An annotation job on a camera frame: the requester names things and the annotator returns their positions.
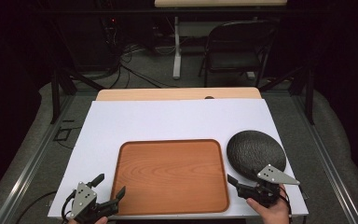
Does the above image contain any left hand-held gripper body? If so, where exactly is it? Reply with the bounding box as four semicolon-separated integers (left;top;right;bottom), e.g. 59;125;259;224
70;181;119;224

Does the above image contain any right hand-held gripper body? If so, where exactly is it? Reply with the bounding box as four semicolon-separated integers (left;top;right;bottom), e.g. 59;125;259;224
236;163;301;208

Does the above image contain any dark round textured plate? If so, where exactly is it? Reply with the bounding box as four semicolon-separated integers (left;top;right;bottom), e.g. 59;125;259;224
226;130;287;183

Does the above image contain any brown wooden tray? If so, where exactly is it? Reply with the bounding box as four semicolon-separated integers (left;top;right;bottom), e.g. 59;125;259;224
110;138;230;217

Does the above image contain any person's left hand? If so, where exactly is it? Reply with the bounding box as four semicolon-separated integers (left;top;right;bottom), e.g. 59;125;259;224
68;217;109;224

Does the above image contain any person's right hand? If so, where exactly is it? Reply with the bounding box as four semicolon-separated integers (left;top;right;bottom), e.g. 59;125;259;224
246;185;291;224

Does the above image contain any white table cover board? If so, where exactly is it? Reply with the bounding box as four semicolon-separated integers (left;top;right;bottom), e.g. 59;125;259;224
47;98;310;219

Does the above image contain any black folding chair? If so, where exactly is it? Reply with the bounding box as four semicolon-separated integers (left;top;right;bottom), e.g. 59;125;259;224
198;20;282;89

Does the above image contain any white-legged background desk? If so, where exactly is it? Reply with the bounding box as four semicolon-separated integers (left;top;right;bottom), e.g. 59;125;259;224
154;0;289;80

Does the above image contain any dark equipment with red light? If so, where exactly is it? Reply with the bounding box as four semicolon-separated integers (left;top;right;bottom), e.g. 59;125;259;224
103;16;121;49

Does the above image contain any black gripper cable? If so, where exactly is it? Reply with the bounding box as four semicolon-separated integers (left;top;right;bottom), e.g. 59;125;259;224
61;189;76;223

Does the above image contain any black floor cable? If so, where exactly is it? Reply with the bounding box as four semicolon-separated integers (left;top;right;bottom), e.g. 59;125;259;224
14;190;58;224

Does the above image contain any aluminium floor rail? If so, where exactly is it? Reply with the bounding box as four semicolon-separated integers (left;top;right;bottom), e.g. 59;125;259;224
0;92;76;224
291;92;358;224

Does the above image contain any black metal frame stand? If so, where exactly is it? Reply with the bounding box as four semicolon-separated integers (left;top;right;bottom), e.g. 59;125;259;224
258;64;317;126
49;64;107;125

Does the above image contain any bundle of floor cables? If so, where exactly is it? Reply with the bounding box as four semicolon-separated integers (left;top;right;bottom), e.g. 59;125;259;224
103;42;179;90

